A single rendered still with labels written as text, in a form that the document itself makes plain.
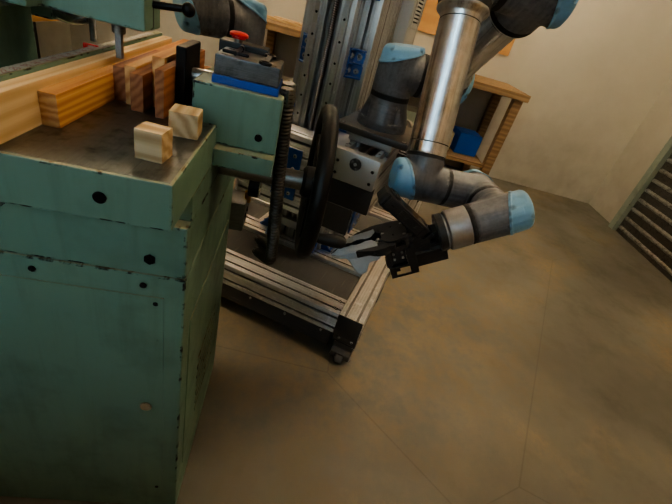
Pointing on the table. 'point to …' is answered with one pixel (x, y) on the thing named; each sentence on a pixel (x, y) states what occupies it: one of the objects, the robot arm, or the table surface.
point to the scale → (65, 55)
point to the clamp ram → (187, 70)
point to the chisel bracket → (112, 12)
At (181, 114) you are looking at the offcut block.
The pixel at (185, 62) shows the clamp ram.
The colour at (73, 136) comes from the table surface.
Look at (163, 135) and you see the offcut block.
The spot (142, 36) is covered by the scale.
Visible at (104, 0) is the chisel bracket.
